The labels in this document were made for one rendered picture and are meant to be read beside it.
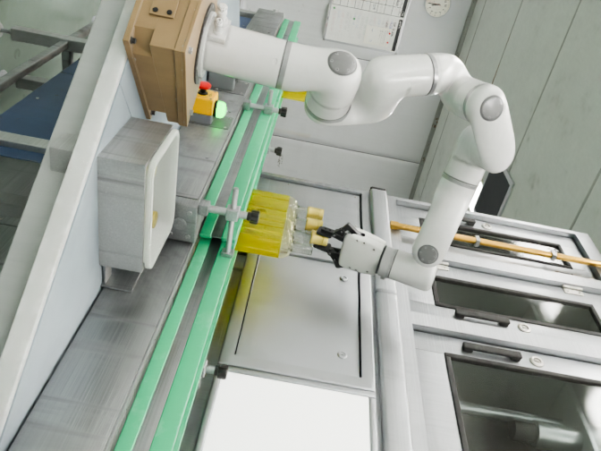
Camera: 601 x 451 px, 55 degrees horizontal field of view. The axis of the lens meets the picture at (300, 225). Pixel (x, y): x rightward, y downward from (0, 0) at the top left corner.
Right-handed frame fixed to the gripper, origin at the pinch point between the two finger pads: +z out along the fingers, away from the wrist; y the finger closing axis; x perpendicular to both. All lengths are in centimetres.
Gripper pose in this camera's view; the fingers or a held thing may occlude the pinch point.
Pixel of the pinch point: (324, 239)
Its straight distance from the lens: 144.3
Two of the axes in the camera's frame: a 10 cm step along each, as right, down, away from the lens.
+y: 1.7, -8.3, -5.4
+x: -3.5, 4.6, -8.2
